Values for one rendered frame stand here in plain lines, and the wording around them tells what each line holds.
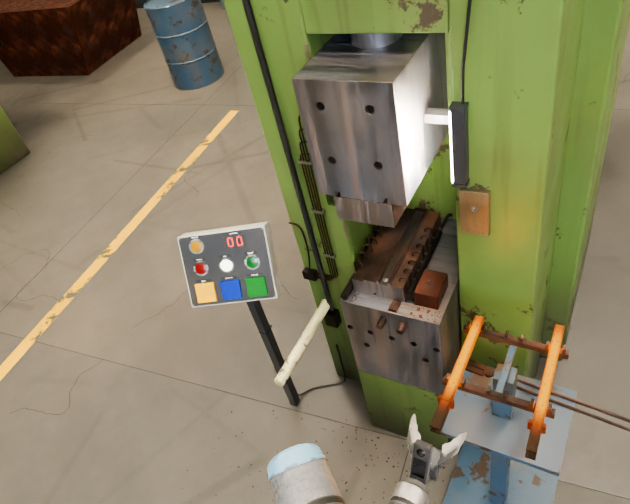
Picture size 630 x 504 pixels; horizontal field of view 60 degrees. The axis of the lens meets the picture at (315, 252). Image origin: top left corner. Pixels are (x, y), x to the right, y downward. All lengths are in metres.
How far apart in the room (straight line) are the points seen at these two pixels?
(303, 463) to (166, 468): 1.92
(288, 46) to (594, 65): 0.94
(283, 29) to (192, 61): 4.57
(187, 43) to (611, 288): 4.63
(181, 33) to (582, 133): 4.73
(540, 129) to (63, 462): 2.75
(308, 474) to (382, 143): 0.89
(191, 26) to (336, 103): 4.69
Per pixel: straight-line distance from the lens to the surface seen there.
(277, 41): 1.71
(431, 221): 2.16
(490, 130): 1.59
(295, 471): 1.09
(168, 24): 6.12
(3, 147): 6.28
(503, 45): 1.47
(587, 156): 2.12
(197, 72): 6.27
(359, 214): 1.74
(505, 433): 1.92
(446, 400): 1.65
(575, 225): 2.31
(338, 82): 1.49
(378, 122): 1.50
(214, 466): 2.87
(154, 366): 3.37
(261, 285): 2.02
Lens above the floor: 2.39
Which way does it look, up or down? 42 degrees down
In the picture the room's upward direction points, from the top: 16 degrees counter-clockwise
